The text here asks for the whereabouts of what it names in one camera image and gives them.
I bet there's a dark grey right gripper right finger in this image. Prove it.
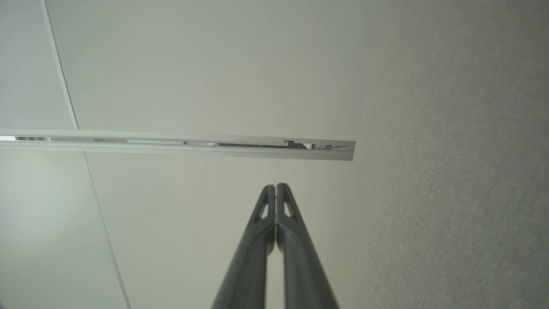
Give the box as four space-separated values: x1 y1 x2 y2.
275 183 339 309

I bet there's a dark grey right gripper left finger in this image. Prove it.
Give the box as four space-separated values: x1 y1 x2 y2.
212 185 276 309

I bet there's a white metal channel rail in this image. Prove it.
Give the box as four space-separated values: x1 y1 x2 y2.
0 129 356 161

